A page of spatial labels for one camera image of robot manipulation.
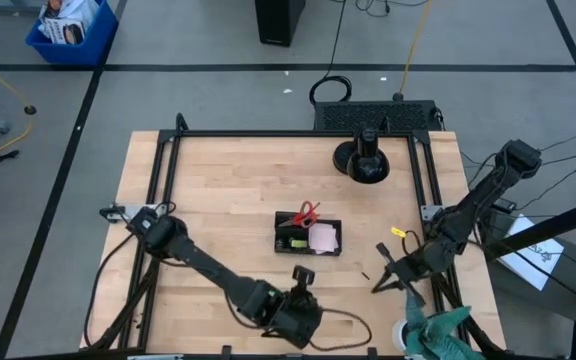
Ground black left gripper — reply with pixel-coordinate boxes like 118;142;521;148
267;264;324;351

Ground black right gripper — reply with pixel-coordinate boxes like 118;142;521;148
370;242;444;309

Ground pink sticky note pad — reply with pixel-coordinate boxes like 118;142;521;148
317;227;340;255
309;223;337;251

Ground red handled scissors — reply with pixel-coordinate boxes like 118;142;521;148
278;200;322;230

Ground black mesh desk organizer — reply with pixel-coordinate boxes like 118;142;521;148
273;210;343;257

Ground white plant pot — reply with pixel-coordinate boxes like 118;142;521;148
391;319;412;354

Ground teal cloth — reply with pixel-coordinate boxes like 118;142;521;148
405;289;484;360

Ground black power brick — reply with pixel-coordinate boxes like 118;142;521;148
491;198;517;214

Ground white paper sheet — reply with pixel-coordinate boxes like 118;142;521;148
496;213;566;293

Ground black metal stand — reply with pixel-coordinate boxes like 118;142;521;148
482;193;576;360

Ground black perforated metal case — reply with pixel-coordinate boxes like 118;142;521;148
312;99;444;133

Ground blue plastic bin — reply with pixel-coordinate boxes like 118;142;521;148
25;0;120;67

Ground printed papers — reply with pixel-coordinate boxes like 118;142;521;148
37;0;100;46

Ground black round camera stand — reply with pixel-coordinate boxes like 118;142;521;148
331;127;391;185

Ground black aluminium table frame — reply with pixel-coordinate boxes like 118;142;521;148
83;112;508;360

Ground thick black base cable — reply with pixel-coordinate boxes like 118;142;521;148
83;232;137;349

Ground thin black floor cable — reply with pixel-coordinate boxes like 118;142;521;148
460;127;576;171
467;146;576;174

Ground yellow power cable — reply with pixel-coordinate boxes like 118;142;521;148
398;0;434;97

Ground black power cable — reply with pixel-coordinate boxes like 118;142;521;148
308;0;354;106

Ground black cable bundle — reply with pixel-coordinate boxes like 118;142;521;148
337;0;429;17

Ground yellow floor cable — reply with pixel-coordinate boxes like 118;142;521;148
0;47;35;166

